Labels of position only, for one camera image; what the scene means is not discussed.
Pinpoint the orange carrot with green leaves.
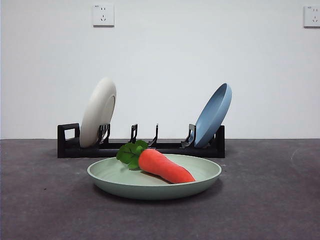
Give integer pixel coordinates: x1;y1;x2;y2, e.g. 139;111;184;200
116;139;197;185

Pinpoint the green plate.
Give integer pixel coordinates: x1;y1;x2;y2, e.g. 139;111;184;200
86;154;222;201

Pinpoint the blue plate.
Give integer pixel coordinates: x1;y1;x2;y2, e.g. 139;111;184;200
193;83;233;148

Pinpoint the white plate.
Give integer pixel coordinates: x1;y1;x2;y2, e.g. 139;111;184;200
79;76;118;148

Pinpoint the black plate rack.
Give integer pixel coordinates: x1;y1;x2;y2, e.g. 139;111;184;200
57;122;226;159

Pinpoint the white wall socket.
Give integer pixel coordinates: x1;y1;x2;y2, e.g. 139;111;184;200
303;5;320;28
92;3;116;28

